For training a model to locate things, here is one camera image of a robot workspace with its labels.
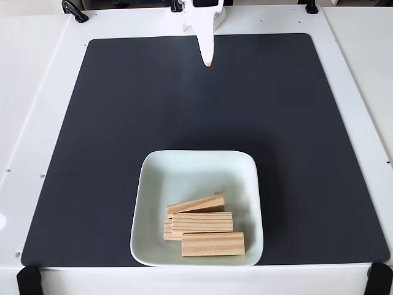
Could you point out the wooden block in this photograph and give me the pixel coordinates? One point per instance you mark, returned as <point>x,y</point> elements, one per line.
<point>213,245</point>
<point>168,233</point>
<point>196,205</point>
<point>202,223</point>

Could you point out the pale green square plate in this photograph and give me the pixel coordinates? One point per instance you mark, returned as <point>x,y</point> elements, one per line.
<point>190,178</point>

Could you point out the black table clamp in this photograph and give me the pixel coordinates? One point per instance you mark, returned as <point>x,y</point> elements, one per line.
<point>311,6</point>
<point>75,10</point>

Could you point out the black table mat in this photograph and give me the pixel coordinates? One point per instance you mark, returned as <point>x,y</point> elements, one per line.
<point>92,184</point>

